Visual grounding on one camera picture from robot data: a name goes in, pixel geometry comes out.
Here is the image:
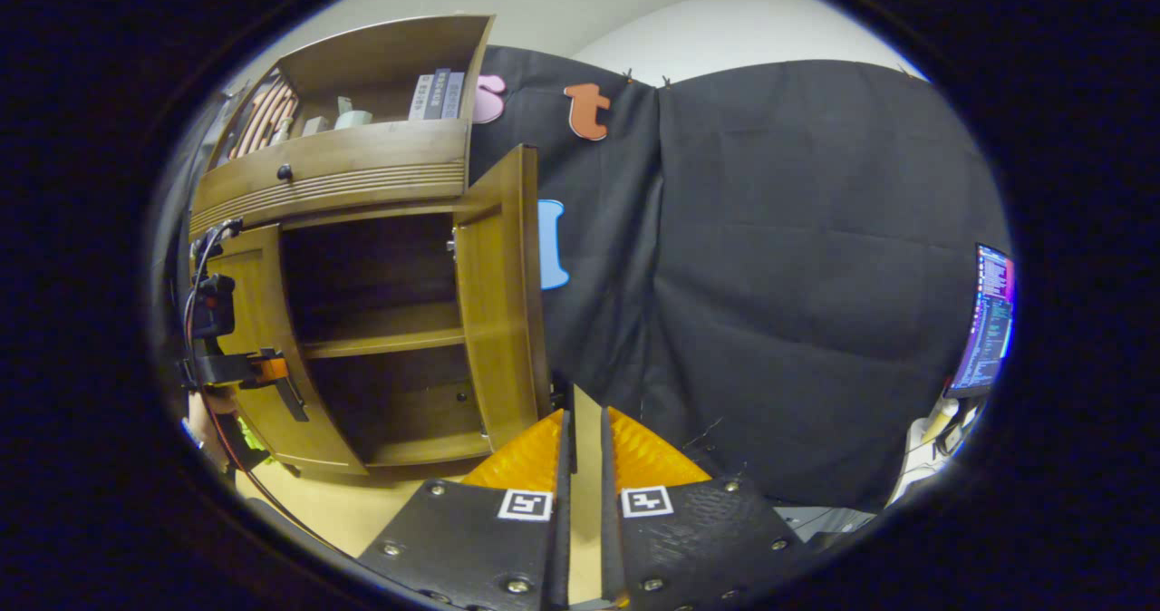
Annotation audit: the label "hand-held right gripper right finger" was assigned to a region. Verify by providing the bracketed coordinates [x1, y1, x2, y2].
[600, 407, 824, 610]

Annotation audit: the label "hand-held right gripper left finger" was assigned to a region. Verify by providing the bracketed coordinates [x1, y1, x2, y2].
[356, 407, 574, 611]

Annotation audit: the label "wooden cabinet door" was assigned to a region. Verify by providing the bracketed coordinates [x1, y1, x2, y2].
[453, 144, 554, 453]
[195, 223, 368, 476]

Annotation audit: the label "wooden double-door shoe cabinet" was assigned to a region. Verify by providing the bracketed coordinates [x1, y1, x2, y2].
[186, 15, 554, 478]

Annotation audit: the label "wooden drawer front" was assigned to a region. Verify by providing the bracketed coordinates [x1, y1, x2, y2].
[188, 120, 469, 238]

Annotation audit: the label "black backdrop cloth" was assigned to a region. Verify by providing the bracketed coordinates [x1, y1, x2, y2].
[467, 44, 1011, 512]

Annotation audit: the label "computer monitor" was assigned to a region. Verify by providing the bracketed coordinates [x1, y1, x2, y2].
[942, 244, 1018, 401]

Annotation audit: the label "black door handle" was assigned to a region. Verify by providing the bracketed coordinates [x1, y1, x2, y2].
[275, 377, 310, 422]

